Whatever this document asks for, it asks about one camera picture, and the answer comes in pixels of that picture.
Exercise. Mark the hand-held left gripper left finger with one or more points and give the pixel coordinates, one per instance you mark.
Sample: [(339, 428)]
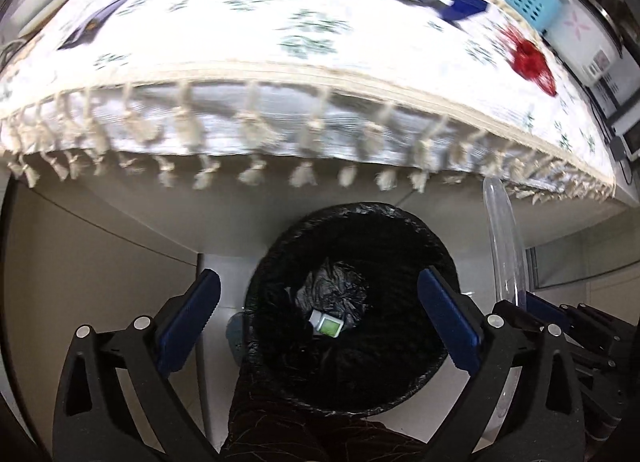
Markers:
[(187, 322)]

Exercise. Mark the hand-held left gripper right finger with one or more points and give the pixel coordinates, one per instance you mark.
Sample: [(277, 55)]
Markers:
[(450, 322)]

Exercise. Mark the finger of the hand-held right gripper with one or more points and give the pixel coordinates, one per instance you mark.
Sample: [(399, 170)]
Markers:
[(517, 313), (547, 309)]

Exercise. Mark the black waste bin with liner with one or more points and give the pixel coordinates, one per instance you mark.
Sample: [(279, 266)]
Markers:
[(360, 372)]

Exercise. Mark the tied black plastic bag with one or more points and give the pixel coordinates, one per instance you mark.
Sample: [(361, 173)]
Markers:
[(332, 289)]

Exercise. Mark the small white green box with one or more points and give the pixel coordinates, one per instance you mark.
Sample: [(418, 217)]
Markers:
[(327, 325)]

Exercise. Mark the grey power adapter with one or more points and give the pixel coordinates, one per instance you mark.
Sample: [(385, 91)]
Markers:
[(618, 148)]

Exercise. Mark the white microwave oven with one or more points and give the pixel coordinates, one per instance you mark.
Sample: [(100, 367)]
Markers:
[(620, 97)]

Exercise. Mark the red crumpled wrapper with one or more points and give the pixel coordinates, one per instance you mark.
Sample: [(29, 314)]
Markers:
[(530, 60)]

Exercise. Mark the white floral fringed tablecloth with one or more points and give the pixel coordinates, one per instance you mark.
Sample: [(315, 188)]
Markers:
[(350, 67)]

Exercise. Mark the white rice cooker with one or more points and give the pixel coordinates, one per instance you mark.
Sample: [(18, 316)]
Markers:
[(580, 27)]

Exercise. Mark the blue snack wrapper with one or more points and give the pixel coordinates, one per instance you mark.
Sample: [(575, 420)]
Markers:
[(465, 5)]

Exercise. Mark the dark blue packet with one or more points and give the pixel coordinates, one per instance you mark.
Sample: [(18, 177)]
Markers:
[(95, 22)]

